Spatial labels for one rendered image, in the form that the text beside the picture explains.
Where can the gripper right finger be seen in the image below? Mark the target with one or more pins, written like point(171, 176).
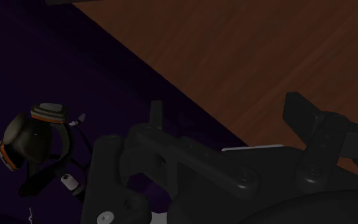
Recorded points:
point(321, 139)

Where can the black and orange headphones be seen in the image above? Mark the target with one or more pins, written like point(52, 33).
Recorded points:
point(26, 136)

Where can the dark purple furniture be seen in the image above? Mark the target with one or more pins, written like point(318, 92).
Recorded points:
point(57, 62)

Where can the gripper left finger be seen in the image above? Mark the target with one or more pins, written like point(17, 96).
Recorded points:
point(194, 155)

